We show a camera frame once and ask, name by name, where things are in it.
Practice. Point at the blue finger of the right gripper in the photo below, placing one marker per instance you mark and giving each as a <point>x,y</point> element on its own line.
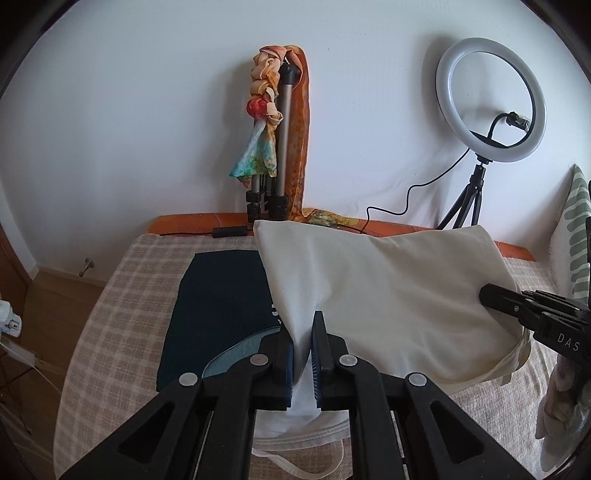
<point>503,300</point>

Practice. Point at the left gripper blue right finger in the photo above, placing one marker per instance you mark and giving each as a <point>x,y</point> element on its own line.
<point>331,391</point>

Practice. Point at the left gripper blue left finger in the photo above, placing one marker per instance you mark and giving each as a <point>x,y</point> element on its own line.
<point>275,389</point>

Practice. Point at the white camisole top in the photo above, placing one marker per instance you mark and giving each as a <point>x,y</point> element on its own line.
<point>407,303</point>

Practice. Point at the white gloved right hand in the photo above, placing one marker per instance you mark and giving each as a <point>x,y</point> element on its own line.
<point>564,412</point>

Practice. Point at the green white patterned throw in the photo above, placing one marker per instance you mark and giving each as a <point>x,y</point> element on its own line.
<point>568,245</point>

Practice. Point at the folded dark teal garment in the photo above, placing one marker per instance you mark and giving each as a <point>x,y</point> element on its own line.
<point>222,310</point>

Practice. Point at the pink plaid bed cover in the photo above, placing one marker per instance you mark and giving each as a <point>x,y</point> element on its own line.
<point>113,368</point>

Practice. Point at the folded silver tripod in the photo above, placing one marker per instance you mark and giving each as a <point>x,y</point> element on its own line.
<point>267,193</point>

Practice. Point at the colourful orange scarf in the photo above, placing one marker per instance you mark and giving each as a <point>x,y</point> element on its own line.
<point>259,155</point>

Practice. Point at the white ring light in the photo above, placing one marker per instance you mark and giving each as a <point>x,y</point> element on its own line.
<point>478,78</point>

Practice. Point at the white wall plug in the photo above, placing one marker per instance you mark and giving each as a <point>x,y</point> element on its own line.
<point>10,322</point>

